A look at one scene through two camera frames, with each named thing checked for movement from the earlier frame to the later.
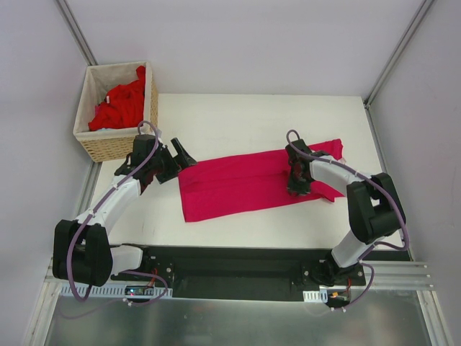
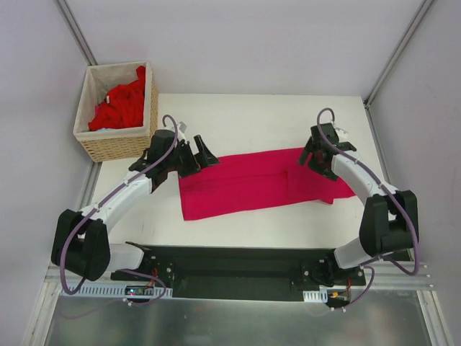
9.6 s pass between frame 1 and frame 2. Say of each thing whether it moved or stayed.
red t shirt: stayed
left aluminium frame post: stayed
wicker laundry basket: stayed
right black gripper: moved
